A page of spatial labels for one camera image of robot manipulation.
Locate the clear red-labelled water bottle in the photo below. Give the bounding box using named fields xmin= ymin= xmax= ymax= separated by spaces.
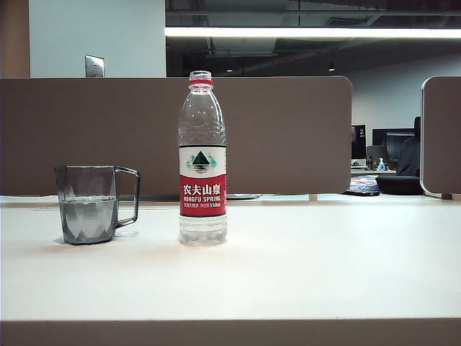
xmin=178 ymin=70 xmax=228 ymax=248

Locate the transparent grey faceted plastic mug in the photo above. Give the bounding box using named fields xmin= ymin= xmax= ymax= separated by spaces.
xmin=54 ymin=164 xmax=141 ymax=247

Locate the black panel with white numeral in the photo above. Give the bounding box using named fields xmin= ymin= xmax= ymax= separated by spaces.
xmin=352 ymin=124 xmax=367 ymax=160

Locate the patterned flat cushion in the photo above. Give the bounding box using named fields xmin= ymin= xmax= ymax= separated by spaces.
xmin=341 ymin=175 xmax=381 ymax=197

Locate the grey monitor back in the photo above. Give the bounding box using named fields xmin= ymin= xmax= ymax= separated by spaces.
xmin=366 ymin=145 xmax=387 ymax=169

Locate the black computer monitor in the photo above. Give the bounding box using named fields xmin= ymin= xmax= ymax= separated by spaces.
xmin=372 ymin=128 xmax=416 ymax=170

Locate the black round cushion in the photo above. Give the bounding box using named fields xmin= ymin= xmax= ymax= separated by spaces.
xmin=375 ymin=174 xmax=425 ymax=196

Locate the black office chair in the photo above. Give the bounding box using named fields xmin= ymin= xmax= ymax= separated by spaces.
xmin=395 ymin=115 xmax=422 ymax=177

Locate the narrow brown desk partition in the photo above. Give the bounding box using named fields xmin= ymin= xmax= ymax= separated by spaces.
xmin=420 ymin=76 xmax=461 ymax=200

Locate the silver wall plate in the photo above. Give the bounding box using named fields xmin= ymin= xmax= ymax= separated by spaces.
xmin=84 ymin=53 xmax=106 ymax=78

